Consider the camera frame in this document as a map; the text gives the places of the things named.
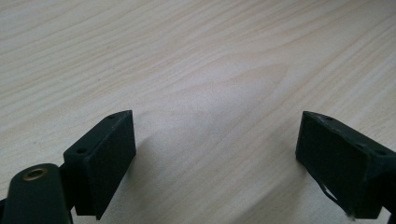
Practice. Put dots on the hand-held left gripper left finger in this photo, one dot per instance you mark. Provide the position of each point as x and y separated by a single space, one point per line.
102 161

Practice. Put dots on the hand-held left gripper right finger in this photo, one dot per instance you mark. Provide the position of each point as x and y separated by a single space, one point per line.
342 161

